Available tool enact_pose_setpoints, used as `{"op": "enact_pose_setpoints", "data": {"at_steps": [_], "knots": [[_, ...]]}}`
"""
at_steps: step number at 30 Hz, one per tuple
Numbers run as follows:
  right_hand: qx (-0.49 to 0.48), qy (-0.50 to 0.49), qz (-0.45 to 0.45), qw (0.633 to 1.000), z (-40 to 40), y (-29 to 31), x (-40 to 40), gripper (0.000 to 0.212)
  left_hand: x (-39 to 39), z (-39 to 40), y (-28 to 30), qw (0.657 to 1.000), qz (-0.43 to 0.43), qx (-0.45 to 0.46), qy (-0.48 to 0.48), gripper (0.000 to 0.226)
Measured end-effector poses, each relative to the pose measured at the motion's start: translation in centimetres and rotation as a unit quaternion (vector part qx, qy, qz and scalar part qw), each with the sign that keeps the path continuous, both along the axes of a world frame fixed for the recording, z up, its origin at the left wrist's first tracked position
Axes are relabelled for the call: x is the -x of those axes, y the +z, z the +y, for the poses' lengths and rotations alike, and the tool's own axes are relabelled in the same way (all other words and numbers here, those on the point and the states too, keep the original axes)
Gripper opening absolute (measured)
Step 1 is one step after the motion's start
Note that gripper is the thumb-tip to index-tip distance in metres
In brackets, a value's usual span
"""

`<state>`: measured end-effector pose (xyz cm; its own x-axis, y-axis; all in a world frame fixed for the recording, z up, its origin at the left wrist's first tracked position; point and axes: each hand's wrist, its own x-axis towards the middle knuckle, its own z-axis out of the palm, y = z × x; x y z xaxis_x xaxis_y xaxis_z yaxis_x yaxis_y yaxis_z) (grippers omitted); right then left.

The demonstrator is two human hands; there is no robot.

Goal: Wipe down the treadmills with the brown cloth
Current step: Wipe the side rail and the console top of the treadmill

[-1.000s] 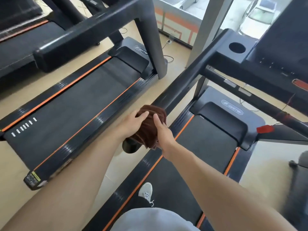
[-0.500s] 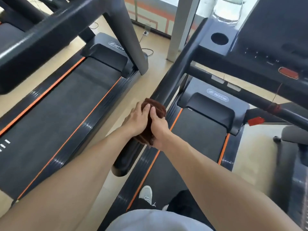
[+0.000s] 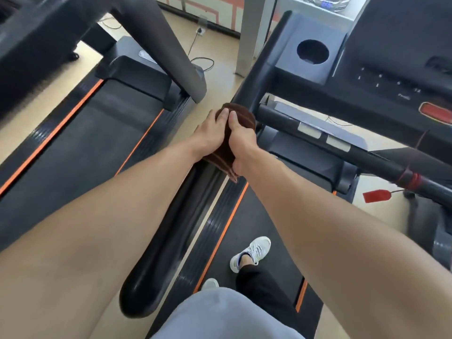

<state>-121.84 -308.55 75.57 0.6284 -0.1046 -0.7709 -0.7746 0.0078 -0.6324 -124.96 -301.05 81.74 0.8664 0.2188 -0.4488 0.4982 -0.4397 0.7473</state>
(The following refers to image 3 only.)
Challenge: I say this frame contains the person's right forearm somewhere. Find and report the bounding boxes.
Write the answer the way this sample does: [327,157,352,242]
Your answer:
[243,147,452,339]

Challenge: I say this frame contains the brown striped cloth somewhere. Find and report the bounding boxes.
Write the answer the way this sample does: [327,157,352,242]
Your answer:
[203,103,257,183]

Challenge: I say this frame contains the red safety cord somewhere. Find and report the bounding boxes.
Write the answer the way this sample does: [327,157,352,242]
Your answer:
[391,130,430,193]

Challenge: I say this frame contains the red safety key tag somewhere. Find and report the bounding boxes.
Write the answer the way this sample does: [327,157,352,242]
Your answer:
[363,189,392,204]

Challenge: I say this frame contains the grey shirt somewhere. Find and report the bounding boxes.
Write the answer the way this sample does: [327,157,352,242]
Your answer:
[150,287,306,339]

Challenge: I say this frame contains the person's left forearm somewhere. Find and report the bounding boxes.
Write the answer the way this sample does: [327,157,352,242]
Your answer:
[0,137,204,339]

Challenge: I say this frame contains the thin white cable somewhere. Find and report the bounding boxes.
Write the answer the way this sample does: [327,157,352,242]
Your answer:
[98,17,123,31]

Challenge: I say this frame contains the silver car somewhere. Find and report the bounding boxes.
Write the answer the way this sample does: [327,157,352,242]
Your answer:
[304,0,353,12]

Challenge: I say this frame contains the black treadmill with grey console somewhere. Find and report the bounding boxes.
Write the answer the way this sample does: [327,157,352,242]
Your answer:
[119,0,452,339]

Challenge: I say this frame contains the black treadmill with orange stripes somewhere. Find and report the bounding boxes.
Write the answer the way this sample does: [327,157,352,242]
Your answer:
[0,0,207,252]

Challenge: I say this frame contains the person's right hand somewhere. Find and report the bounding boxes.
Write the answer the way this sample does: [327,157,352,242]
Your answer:
[228,111,260,177]

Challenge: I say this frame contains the black power cable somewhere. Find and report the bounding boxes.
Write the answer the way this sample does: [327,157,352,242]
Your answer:
[187,29,215,73]

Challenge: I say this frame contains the black trousers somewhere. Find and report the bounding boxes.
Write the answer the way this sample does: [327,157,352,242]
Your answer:
[235,264,301,330]

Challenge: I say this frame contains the grey pillar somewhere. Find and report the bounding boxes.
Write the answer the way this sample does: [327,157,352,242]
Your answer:
[235,0,278,78]

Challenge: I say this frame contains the person's left hand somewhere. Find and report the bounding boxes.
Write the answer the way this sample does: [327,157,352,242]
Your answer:
[191,108,230,161]

